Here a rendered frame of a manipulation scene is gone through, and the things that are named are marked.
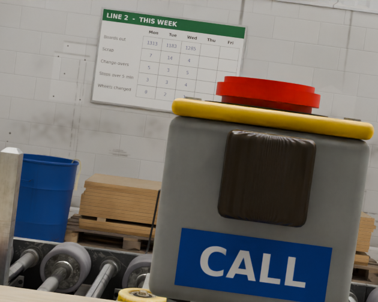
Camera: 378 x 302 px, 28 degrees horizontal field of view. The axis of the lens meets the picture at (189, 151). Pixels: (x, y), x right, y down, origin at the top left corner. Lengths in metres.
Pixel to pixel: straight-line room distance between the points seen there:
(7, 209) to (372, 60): 6.44
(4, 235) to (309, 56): 6.28
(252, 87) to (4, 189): 1.16
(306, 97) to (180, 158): 0.05
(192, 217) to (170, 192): 0.01
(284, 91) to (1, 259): 1.19
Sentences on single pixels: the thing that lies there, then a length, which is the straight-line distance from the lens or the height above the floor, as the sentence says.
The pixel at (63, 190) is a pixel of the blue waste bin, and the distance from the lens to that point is 5.88.
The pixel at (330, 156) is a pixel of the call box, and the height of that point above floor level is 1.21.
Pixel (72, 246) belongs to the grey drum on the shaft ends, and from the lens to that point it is 1.86.
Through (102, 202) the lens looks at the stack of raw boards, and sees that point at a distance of 6.21.
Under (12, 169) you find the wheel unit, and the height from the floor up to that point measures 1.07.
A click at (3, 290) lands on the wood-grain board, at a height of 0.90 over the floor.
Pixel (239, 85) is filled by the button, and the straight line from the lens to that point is 0.28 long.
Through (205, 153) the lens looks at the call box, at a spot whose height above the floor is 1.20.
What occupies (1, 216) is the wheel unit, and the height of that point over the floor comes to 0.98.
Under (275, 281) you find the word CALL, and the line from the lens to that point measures 0.26.
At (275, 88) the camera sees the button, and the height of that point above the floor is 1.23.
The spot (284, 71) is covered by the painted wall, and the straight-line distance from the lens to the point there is 7.49.
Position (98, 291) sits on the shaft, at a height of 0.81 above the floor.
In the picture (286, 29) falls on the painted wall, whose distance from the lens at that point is 7.52.
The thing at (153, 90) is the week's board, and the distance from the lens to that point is 7.43.
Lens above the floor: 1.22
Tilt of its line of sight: 3 degrees down
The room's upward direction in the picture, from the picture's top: 8 degrees clockwise
